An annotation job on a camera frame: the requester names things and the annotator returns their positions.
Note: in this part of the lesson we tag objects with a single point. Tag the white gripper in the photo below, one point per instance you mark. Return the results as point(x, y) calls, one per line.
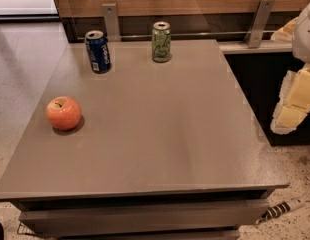
point(305, 34)

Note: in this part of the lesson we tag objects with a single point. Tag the left metal bracket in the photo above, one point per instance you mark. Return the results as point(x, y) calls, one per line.
point(111, 22)

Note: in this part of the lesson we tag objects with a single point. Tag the blue pepsi can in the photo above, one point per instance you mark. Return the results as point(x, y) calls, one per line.
point(98, 52)

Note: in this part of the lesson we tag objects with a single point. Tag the right metal bracket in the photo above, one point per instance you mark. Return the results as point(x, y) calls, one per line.
point(254, 35)

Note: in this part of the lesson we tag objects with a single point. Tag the metal bracket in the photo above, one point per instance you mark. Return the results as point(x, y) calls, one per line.
point(254, 35)
point(111, 22)

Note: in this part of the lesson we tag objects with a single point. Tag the grey table drawer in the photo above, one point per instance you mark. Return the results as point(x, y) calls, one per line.
point(143, 218)

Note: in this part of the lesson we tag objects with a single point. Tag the white black power strip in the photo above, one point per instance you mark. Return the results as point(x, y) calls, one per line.
point(280, 209)

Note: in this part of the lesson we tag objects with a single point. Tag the red orange apple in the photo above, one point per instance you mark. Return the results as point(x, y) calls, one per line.
point(63, 113)

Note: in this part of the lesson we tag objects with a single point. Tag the green soda can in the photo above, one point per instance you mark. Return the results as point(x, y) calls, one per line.
point(161, 38)

